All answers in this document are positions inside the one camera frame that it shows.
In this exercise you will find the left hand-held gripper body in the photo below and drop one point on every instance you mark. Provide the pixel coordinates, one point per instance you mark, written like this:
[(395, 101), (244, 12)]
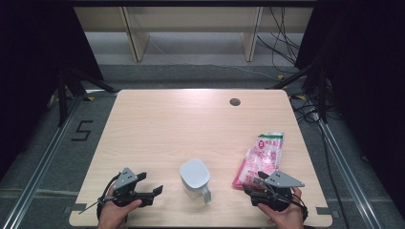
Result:
[(125, 179)]

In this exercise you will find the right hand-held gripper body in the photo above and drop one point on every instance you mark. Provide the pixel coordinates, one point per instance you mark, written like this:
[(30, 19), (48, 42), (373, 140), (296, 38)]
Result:
[(282, 180)]

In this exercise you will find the pink sugar bag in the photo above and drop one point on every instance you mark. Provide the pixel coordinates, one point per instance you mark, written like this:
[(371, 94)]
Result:
[(264, 156)]

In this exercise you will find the person's left hand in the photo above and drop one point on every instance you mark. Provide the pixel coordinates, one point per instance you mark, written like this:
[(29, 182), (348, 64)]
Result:
[(113, 216)]

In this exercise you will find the person's right hand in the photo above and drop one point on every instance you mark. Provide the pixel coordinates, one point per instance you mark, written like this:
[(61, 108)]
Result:
[(286, 219)]

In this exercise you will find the round table grommet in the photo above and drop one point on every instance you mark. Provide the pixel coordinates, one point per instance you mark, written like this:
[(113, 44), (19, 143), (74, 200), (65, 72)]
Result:
[(235, 102)]

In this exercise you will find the yellow tape piece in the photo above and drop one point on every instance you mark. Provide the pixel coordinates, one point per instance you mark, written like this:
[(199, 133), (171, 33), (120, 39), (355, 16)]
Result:
[(91, 99), (301, 97), (280, 77)]

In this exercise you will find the black metal stand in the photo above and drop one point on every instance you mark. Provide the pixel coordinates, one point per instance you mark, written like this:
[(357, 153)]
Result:
[(323, 95), (62, 95)]

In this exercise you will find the black curtain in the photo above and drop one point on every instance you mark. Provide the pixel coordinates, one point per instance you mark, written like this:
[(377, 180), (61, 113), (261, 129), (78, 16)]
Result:
[(35, 63), (366, 79)]

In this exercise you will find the aluminium floor rail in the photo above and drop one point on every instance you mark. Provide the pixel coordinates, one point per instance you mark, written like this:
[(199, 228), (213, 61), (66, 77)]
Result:
[(353, 178), (41, 165)]

